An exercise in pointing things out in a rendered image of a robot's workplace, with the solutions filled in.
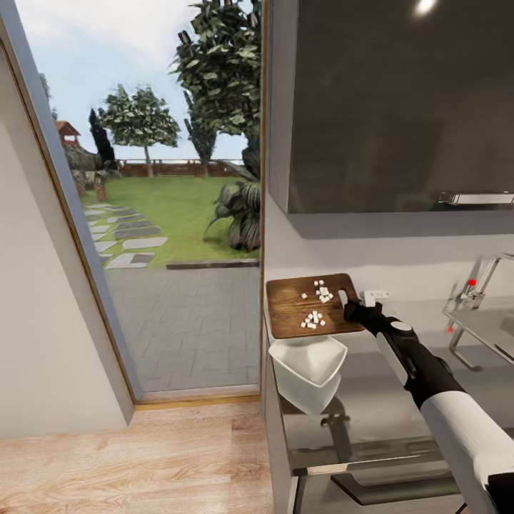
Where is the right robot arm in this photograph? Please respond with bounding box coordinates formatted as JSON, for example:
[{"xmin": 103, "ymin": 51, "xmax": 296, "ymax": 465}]
[{"xmin": 343, "ymin": 290, "xmax": 514, "ymax": 514}]

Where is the cutting board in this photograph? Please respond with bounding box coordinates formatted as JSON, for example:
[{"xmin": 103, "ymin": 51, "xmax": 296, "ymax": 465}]
[{"xmin": 266, "ymin": 273, "xmax": 367, "ymax": 339}]

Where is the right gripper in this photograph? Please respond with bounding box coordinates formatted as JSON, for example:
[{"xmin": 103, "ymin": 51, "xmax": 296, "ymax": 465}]
[{"xmin": 343, "ymin": 302, "xmax": 382, "ymax": 328}]

